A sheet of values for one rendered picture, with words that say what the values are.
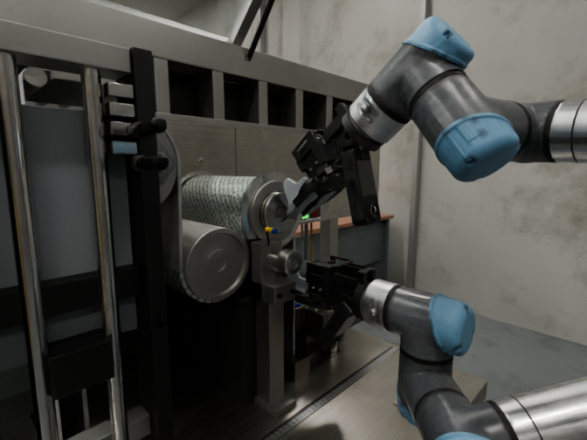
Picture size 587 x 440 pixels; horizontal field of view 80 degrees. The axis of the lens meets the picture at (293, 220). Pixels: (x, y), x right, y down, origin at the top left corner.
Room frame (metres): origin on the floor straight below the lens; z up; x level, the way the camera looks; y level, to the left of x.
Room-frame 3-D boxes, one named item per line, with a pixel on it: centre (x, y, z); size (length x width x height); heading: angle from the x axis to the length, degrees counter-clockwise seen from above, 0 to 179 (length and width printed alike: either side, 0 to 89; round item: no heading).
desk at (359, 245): (3.22, -0.18, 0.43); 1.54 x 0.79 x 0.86; 134
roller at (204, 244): (0.64, 0.21, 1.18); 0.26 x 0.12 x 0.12; 45
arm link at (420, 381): (0.47, -0.20, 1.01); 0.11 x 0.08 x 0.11; 178
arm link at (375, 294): (0.54, -0.14, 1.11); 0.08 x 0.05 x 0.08; 135
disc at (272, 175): (0.64, 0.04, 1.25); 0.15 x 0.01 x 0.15; 135
